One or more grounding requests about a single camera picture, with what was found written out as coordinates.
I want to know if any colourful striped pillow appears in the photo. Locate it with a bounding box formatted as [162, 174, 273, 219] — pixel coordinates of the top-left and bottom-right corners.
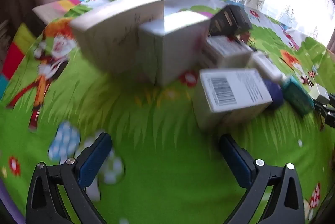
[33, 0, 89, 24]

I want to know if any dark blue round container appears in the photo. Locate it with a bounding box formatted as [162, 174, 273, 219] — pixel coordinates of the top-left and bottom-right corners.
[263, 79, 284, 109]

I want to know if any teal box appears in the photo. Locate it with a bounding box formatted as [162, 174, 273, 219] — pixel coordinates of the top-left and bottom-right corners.
[281, 75, 314, 116]

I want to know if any white box with label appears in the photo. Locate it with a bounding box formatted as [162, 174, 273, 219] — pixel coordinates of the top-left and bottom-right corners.
[204, 35, 253, 69]

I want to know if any black box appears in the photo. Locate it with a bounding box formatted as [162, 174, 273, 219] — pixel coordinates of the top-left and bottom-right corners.
[208, 4, 253, 37]

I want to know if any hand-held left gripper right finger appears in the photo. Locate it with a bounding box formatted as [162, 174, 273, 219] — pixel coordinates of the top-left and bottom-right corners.
[218, 134, 305, 224]

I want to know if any colourful block quilt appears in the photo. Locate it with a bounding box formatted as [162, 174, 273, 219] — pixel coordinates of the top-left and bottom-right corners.
[0, 23, 37, 99]

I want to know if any tiny white box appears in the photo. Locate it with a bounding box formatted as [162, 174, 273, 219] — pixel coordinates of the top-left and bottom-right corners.
[309, 83, 330, 104]

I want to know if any small white box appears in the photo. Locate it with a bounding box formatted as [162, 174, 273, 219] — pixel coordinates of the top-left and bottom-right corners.
[247, 51, 286, 82]

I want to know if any large beige box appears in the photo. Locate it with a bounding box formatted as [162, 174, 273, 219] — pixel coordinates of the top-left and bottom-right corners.
[70, 0, 165, 75]

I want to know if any white barcode box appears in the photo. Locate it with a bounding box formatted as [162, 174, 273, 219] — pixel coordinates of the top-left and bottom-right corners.
[193, 68, 273, 133]

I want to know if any large white box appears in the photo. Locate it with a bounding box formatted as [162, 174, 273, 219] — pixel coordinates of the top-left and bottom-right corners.
[138, 10, 211, 86]

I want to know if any green cartoon printed bedsheet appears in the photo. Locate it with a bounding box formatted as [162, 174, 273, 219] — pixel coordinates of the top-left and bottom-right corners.
[0, 0, 335, 224]

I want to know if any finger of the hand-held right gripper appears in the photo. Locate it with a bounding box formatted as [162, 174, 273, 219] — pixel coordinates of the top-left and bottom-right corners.
[313, 93, 335, 113]
[321, 110, 335, 131]

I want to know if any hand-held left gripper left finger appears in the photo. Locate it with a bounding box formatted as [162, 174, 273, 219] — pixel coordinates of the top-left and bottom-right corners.
[26, 132, 113, 224]

